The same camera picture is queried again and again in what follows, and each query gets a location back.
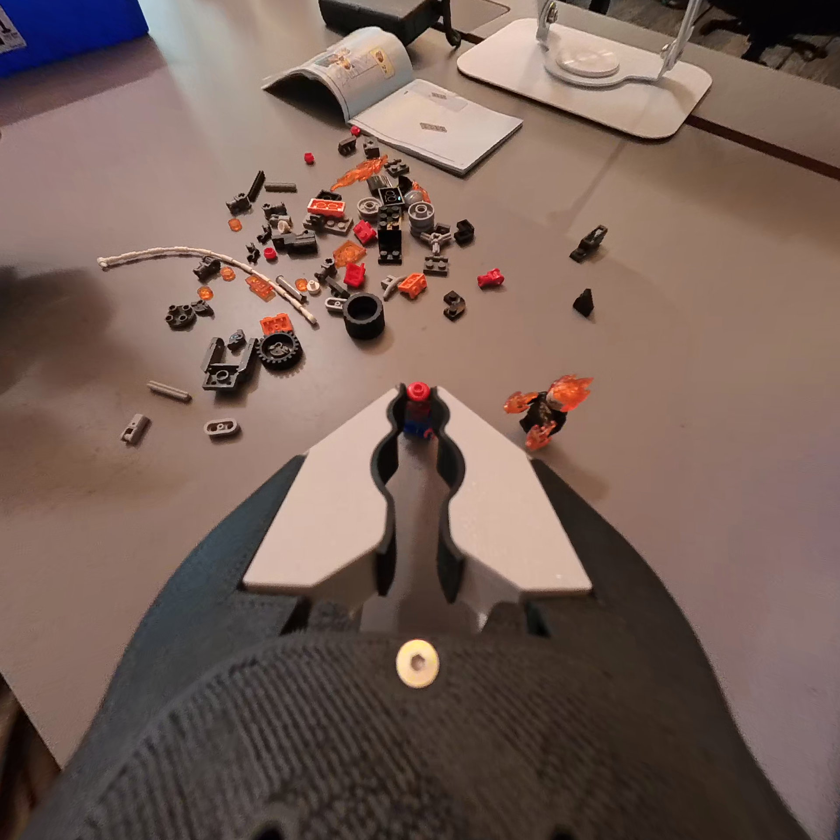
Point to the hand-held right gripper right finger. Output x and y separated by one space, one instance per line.
512 525

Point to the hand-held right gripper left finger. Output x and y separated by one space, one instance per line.
321 525

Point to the black flaming lego minifigure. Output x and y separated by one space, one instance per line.
548 410

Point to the red blue lego minifigure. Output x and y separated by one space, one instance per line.
418 410

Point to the pile of lego pieces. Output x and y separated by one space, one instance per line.
341 243

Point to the lego instruction booklet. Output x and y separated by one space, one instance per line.
433 124

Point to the white tablet stand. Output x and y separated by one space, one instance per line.
590 79

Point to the blue plastic bin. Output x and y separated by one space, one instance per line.
65 29

